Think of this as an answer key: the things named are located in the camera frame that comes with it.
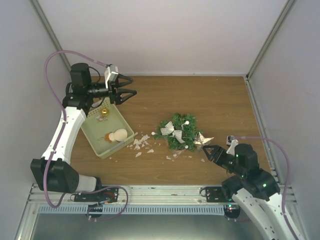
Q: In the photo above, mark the aluminium front mounting rail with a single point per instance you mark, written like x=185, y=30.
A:
x=148, y=195

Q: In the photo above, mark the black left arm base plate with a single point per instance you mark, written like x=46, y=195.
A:
x=109, y=195

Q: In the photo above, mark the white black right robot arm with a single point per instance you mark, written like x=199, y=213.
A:
x=254, y=190

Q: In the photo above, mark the silver mesh ribbon bow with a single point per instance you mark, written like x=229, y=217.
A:
x=169, y=130

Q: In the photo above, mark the light green perforated plastic basket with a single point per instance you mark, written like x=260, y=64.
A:
x=106, y=129

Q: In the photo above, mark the grey slotted cable duct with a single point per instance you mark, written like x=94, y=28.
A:
x=140, y=209

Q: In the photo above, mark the beige snowman ornament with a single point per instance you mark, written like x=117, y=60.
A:
x=117, y=136

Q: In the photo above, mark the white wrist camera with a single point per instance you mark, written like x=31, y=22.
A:
x=110, y=75
x=231, y=142

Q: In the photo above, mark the small green christmas tree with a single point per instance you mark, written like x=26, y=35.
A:
x=185, y=122

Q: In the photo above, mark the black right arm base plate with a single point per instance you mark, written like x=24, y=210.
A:
x=219, y=194

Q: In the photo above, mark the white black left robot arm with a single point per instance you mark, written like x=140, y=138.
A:
x=53, y=171

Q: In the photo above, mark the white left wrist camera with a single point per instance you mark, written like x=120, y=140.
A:
x=110, y=75

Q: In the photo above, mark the gold bauble ornament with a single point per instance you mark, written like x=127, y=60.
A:
x=105, y=112

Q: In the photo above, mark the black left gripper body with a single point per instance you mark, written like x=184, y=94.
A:
x=112, y=94

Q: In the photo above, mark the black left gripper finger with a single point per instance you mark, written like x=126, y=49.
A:
x=122, y=80
x=124, y=94

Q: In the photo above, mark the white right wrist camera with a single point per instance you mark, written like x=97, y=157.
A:
x=231, y=142

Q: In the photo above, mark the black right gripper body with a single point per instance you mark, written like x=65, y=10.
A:
x=223, y=162

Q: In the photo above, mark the silver glitter star ornament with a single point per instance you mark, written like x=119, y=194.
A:
x=200, y=141

